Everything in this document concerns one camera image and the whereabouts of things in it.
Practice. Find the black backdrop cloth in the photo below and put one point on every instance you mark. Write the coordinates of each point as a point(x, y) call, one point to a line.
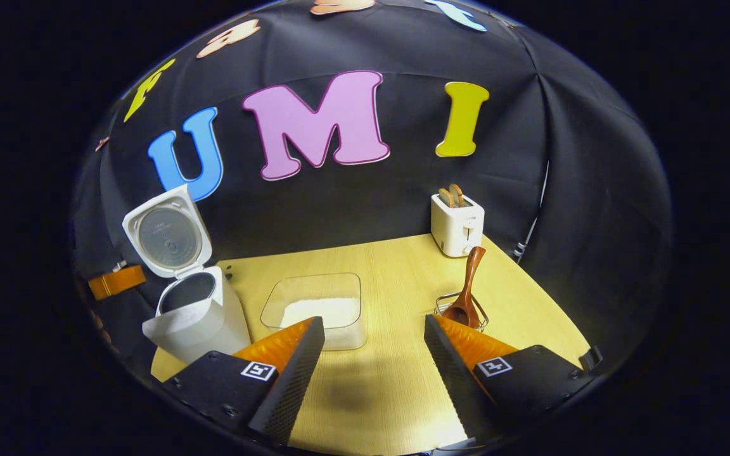
point(339, 209)

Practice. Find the brown toast slice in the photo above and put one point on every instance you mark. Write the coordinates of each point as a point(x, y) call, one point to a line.
point(458, 194)
point(446, 197)

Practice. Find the brown wooden spoon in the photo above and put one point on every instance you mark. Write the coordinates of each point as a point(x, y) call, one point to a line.
point(466, 291)

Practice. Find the white rice cooker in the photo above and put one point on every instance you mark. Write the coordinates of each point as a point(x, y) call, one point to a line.
point(206, 329)

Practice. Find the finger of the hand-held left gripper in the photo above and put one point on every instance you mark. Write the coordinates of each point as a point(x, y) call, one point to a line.
point(118, 282)

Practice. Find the clear plastic container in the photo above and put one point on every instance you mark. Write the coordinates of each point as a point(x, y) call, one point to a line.
point(314, 288)

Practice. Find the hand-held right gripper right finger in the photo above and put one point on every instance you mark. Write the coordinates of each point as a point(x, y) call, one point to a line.
point(450, 380)

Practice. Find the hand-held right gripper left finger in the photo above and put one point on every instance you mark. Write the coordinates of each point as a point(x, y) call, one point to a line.
point(292, 380)

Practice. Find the white rice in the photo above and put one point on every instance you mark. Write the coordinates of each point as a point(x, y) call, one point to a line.
point(324, 310)

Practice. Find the white toaster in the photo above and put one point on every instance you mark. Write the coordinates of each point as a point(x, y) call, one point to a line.
point(457, 231)

